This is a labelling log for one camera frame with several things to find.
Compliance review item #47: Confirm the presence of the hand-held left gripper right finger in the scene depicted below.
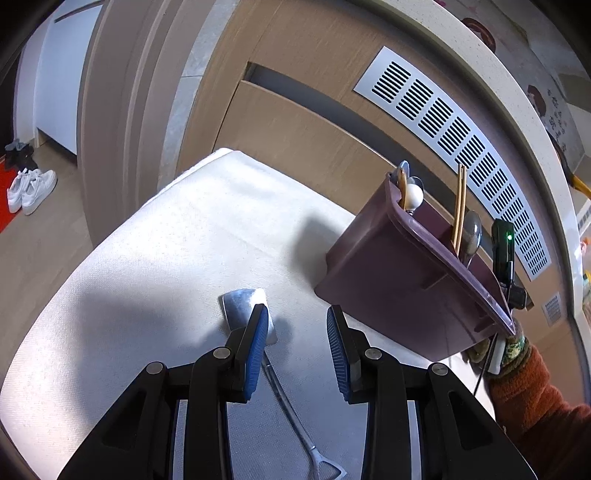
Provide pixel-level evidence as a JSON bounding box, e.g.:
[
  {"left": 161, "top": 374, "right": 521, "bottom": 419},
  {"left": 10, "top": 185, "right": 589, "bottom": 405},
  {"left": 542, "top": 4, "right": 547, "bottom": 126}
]
[{"left": 325, "top": 305, "right": 539, "bottom": 480}]

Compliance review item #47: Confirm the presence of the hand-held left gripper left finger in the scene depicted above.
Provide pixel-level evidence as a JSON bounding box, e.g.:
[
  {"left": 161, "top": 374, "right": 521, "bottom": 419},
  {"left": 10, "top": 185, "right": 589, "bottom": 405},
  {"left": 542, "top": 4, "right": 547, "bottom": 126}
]
[{"left": 58, "top": 304, "right": 271, "bottom": 480}]

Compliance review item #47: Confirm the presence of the large metal spoon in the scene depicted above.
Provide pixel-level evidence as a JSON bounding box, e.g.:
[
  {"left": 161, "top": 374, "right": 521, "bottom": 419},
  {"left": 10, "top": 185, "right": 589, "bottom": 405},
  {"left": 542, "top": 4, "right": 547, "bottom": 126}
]
[{"left": 462, "top": 210, "right": 484, "bottom": 269}]

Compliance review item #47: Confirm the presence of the metal shovel shaped spatula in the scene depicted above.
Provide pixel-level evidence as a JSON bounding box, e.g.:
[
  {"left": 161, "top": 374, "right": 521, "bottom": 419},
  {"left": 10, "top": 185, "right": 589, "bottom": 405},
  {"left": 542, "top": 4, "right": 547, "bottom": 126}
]
[{"left": 218, "top": 288, "right": 348, "bottom": 480}]

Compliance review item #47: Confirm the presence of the wooden chopstick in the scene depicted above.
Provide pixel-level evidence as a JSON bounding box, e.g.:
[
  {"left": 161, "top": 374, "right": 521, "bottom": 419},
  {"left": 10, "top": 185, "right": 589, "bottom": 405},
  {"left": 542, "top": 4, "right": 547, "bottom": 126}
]
[
  {"left": 452, "top": 163, "right": 464, "bottom": 253},
  {"left": 458, "top": 166, "right": 468, "bottom": 245}
]

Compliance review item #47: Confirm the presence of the purple plastic utensil holder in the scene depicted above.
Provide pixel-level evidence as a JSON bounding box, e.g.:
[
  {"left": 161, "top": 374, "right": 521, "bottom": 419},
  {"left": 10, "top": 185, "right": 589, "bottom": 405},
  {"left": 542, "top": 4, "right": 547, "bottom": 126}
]
[{"left": 315, "top": 174, "right": 517, "bottom": 363}]

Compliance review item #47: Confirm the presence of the white ceramic spoon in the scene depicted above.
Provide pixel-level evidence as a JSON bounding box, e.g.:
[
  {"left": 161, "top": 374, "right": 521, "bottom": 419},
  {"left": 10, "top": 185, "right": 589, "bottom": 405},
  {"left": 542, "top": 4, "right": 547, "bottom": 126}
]
[{"left": 403, "top": 181, "right": 425, "bottom": 214}]

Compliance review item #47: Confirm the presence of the person's right forearm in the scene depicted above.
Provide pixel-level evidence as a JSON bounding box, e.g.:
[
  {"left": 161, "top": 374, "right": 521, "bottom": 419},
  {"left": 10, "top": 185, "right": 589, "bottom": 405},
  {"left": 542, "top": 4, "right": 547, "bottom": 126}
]
[{"left": 487, "top": 323, "right": 591, "bottom": 480}]

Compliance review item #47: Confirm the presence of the small white vent grille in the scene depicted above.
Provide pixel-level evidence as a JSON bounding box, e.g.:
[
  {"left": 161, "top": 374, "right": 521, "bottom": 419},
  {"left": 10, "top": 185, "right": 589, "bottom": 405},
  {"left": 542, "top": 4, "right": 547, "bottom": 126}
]
[{"left": 541, "top": 292, "right": 563, "bottom": 323}]

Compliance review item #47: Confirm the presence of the long white vent grille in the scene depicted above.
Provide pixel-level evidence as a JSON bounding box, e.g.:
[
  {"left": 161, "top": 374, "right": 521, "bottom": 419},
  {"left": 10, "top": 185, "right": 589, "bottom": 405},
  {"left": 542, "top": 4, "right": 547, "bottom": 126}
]
[{"left": 353, "top": 46, "right": 553, "bottom": 282}]

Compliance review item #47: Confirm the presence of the white tablecloth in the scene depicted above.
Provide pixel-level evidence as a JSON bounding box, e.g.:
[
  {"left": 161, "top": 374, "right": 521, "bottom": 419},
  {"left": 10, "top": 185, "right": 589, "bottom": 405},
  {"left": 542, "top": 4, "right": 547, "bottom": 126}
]
[{"left": 0, "top": 148, "right": 498, "bottom": 480}]

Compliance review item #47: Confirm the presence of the wooden cabinet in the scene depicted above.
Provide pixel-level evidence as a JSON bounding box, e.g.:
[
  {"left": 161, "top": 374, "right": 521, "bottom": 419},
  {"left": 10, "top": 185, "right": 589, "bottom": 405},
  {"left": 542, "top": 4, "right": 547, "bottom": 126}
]
[{"left": 76, "top": 0, "right": 578, "bottom": 370}]

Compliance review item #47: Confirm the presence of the white sneaker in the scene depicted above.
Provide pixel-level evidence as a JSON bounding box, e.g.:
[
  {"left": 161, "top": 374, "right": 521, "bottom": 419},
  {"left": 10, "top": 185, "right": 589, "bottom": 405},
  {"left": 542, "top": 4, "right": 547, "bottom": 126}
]
[
  {"left": 21, "top": 169, "right": 58, "bottom": 216},
  {"left": 7, "top": 168, "right": 31, "bottom": 214}
]

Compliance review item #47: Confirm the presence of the red floor mat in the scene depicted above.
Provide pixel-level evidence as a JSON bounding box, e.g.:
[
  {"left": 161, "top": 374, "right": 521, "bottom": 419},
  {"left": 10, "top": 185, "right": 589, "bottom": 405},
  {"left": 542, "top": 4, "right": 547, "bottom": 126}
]
[{"left": 0, "top": 154, "right": 25, "bottom": 234}]

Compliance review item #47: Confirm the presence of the pair of dark shoes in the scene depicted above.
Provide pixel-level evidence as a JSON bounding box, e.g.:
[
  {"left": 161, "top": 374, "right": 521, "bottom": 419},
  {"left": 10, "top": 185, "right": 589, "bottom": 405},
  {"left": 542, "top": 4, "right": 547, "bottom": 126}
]
[{"left": 4, "top": 138, "right": 39, "bottom": 172}]

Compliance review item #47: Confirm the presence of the white door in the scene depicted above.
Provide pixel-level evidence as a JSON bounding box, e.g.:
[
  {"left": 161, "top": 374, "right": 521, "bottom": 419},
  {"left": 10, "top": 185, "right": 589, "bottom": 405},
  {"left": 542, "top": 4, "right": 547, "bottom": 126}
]
[{"left": 13, "top": 0, "right": 105, "bottom": 154}]

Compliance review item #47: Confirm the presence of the dark pan with yellow handle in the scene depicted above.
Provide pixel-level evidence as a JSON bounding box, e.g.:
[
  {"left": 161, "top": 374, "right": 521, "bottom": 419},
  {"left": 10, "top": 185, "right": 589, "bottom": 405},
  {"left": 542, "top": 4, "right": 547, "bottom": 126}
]
[{"left": 570, "top": 170, "right": 591, "bottom": 200}]

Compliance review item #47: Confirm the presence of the cartoon wall poster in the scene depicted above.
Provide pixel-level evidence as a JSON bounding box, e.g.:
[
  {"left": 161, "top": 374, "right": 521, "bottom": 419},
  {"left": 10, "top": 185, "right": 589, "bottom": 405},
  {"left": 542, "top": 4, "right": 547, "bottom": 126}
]
[{"left": 438, "top": 0, "right": 583, "bottom": 172}]

